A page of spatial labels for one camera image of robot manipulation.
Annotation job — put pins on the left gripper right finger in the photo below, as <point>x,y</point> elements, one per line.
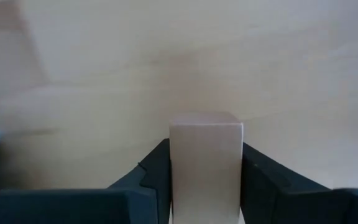
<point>291,199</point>

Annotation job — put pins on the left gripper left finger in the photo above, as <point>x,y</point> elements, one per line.
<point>73,207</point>

